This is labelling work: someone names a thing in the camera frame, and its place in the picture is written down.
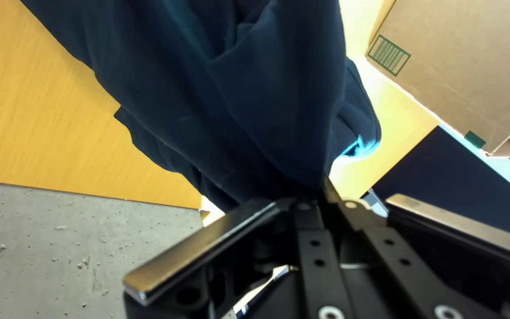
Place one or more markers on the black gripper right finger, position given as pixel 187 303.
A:
pixel 462 227

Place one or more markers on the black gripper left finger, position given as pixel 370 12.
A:
pixel 203 253

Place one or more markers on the dark blue cloth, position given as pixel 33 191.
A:
pixel 239 89

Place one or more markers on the large cardboard box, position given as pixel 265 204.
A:
pixel 474 58

